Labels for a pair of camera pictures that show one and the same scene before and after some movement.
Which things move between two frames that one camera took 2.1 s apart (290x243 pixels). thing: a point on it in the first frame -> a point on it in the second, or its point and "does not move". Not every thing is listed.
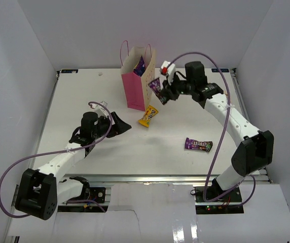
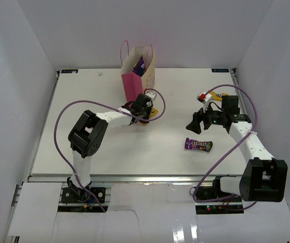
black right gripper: (168, 91) -> (194, 126)
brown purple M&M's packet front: (190, 144) does not move
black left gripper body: (103, 126) -> (145, 114)
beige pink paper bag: (138, 70) does not move
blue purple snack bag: (139, 69) does not move
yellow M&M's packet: (150, 112) does not move
